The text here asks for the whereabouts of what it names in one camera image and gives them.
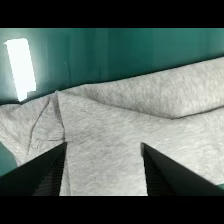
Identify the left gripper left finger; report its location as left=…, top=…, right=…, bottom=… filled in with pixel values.
left=0, top=142, right=68, bottom=197

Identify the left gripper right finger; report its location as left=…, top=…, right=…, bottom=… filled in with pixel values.
left=140, top=142, right=224, bottom=197

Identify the grey T-shirt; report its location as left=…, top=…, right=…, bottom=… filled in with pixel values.
left=0, top=56, right=224, bottom=197

